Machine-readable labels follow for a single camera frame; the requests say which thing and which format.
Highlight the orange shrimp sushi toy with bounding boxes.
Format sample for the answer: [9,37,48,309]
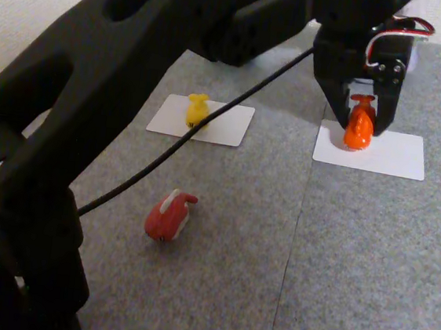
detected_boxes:
[342,92,379,154]

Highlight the yellow egg sushi toy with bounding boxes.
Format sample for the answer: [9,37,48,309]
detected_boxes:
[184,92,213,131]

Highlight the red tuna sushi toy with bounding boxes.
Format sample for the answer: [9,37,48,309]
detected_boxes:
[143,185,200,246]

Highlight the white rectangular card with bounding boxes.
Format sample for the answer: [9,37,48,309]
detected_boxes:
[311,118,430,183]
[144,92,257,150]

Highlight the grey felt mat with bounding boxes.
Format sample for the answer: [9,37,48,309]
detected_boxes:
[0,0,337,330]
[268,23,441,330]

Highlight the red white black servo wires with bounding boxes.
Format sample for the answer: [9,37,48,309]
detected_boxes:
[363,11,438,74]

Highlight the black camera cable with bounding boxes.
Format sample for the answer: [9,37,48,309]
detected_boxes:
[76,24,316,239]

